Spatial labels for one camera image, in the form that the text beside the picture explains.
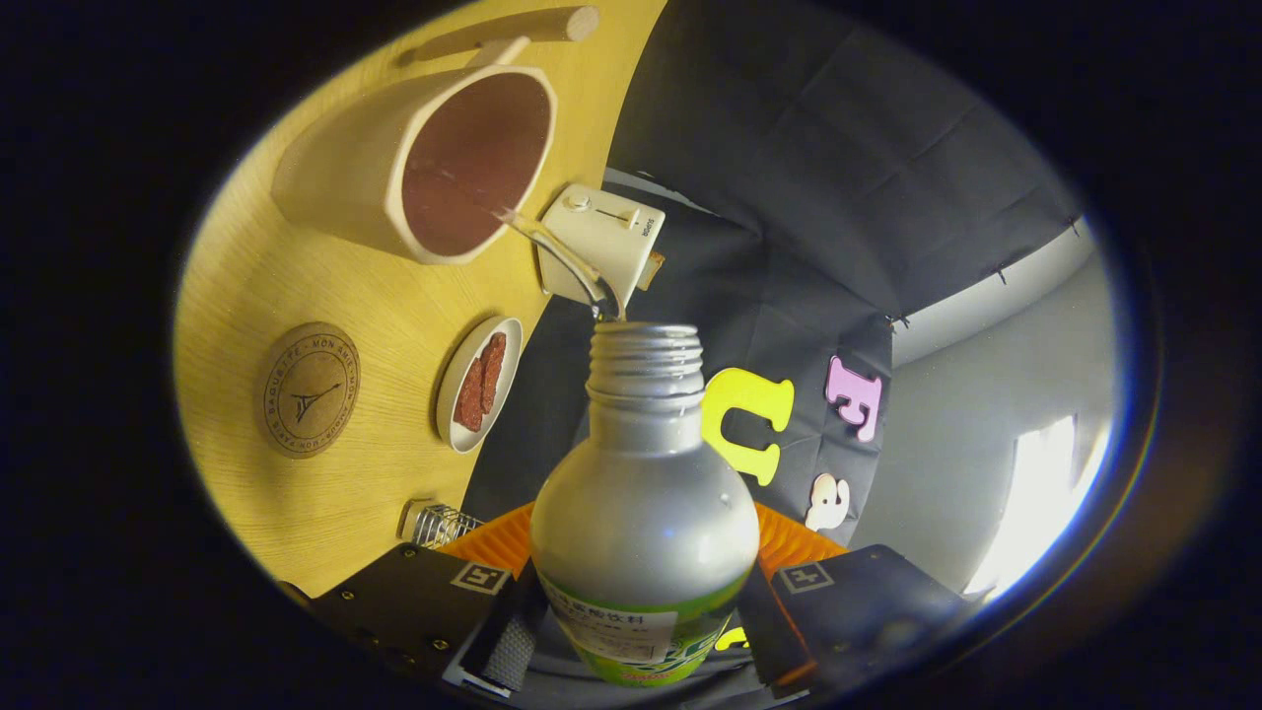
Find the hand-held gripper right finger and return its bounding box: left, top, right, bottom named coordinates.
left=737, top=501, right=972, bottom=699

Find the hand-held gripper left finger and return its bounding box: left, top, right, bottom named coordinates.
left=279, top=501, right=550, bottom=701

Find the silver bottle with green label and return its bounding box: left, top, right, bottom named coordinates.
left=529, top=322, right=761, bottom=687

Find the round wooden coaster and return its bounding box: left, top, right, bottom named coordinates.
left=261, top=321, right=362, bottom=461

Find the clear juice stream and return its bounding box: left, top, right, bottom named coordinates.
left=493, top=205, right=627, bottom=323

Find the beige cup with wooden handle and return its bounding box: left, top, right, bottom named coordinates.
left=271, top=5, right=600, bottom=265

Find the white oval plate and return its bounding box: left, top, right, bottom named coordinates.
left=435, top=316, right=525, bottom=455

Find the red sausage slice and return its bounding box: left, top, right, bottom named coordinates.
left=480, top=332, right=508, bottom=415
left=454, top=357, right=486, bottom=433

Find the white toaster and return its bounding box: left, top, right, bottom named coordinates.
left=535, top=183, right=667, bottom=321

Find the black backdrop cloth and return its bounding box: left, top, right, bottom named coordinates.
left=461, top=0, right=1090, bottom=553

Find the wooden table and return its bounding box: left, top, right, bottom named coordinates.
left=173, top=0, right=671, bottom=599

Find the small wire mesh basket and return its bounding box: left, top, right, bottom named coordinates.
left=399, top=499, right=486, bottom=551

